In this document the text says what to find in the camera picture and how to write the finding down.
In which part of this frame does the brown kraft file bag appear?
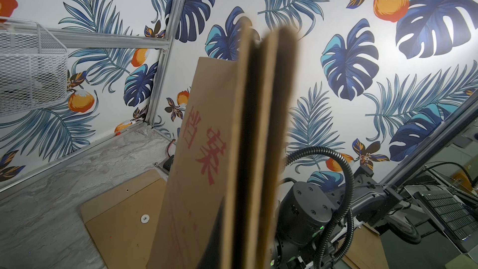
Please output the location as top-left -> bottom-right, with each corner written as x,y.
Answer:
147,25 -> 298,269
80,169 -> 166,269

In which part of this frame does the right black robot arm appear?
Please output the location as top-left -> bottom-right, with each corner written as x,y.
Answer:
270,146 -> 405,269

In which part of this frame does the black power adapter brick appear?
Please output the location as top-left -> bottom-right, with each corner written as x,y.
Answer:
163,155 -> 174,174

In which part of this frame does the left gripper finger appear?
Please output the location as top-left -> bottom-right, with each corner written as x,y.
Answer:
196,201 -> 224,269

